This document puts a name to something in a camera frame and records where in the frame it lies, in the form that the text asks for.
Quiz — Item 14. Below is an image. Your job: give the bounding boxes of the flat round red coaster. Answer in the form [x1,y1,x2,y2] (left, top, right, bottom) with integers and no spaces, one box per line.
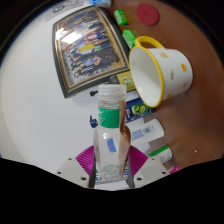
[135,2,160,27]

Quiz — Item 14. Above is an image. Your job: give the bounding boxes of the white lotion bottle blue cap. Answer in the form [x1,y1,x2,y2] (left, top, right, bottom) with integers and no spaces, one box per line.
[128,118,165,147]

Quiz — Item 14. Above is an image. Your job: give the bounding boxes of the clear green-labelled plastic bottle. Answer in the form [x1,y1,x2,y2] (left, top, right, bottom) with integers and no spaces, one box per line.
[92,83,133,184]

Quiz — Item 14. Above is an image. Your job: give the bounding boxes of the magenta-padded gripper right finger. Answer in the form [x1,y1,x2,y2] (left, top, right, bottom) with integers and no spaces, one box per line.
[126,145,169,188]

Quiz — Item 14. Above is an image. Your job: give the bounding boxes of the white and blue shuttlecock tube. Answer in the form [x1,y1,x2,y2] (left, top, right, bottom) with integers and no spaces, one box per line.
[148,145,173,164]

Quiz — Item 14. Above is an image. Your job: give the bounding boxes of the framed group photo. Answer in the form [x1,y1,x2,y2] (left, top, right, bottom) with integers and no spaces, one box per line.
[51,5,132,99]

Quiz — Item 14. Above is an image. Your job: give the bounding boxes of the dark blue pump bottle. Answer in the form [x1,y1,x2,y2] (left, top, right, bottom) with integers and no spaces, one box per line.
[89,97,157,129]

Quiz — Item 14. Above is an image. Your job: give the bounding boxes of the white mug with yellow rim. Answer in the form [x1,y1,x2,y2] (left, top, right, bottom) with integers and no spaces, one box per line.
[128,35,194,108]

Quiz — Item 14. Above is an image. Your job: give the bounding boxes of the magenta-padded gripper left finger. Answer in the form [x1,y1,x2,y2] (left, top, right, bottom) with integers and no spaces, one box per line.
[54,145,98,188]

